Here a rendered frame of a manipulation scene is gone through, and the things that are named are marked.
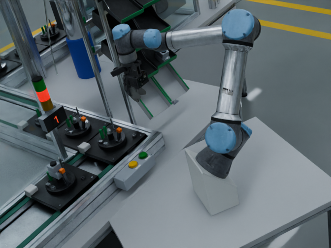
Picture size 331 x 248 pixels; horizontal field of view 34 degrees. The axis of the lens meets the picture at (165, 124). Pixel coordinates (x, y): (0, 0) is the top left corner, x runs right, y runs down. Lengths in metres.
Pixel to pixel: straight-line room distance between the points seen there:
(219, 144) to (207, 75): 2.03
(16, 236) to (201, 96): 1.27
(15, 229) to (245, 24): 1.29
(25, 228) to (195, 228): 0.73
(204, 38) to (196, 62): 1.66
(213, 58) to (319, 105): 0.93
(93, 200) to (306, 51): 3.15
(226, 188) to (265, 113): 2.15
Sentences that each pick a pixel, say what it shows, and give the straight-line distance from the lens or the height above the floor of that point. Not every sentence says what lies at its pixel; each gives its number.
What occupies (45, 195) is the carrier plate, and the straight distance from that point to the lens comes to 2.48.
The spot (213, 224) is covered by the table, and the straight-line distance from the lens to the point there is 2.25.
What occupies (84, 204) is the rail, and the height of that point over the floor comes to 0.95.
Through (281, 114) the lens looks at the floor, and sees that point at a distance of 4.29.
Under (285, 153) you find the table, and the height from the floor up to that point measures 0.86.
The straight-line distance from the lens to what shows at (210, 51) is 4.00.
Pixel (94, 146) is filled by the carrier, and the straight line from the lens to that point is 2.65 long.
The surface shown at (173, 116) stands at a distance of 2.91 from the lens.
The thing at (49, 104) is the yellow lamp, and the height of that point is 1.29.
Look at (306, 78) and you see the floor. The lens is 4.71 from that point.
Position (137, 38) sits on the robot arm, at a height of 1.55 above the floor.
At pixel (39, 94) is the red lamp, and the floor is 1.35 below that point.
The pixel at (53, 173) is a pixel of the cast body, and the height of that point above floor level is 1.05.
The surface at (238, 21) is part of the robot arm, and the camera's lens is 2.02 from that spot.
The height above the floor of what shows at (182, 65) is 0.68.
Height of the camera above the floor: 2.45
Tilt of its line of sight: 34 degrees down
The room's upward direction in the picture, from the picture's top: 14 degrees counter-clockwise
